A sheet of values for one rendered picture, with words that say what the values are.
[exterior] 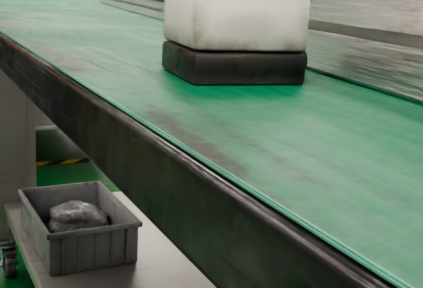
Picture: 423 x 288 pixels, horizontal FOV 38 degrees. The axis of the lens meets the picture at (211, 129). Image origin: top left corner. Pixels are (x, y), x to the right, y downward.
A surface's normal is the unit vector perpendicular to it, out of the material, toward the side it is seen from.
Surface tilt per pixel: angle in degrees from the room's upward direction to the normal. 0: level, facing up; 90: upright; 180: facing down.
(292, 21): 90
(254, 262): 90
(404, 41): 90
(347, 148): 0
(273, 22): 90
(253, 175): 0
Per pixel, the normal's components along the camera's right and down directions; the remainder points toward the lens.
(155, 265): 0.05, -0.97
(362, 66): -0.95, 0.03
